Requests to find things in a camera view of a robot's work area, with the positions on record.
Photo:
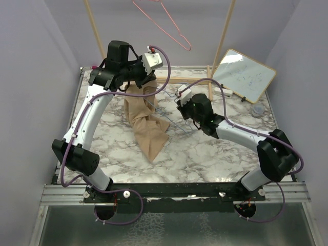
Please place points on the aluminium table frame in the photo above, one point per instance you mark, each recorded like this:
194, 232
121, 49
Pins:
278, 220

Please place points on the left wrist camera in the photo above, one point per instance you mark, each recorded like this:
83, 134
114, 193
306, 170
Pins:
151, 62

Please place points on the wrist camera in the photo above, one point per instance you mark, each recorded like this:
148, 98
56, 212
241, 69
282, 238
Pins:
183, 94
151, 62

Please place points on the white board eraser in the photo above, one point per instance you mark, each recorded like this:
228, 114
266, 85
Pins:
226, 92

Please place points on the beige t shirt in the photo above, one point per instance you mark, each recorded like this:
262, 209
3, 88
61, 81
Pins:
149, 130

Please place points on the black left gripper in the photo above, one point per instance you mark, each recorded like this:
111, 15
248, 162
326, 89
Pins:
145, 78

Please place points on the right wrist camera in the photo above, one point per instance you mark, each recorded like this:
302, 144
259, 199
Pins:
183, 94

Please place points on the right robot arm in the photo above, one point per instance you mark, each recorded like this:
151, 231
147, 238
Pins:
275, 154

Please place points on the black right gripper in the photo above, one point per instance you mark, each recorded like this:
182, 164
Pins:
182, 108

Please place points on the small clear dish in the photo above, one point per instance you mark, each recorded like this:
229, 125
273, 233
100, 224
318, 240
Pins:
257, 110

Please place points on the small whiteboard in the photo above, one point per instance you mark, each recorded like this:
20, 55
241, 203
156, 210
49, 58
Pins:
244, 76

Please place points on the pink wire hanger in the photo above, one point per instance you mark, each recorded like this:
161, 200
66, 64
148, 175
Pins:
157, 13

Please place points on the blue wire hanger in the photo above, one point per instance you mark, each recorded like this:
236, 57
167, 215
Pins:
164, 106

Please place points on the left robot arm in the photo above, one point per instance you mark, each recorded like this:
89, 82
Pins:
73, 150

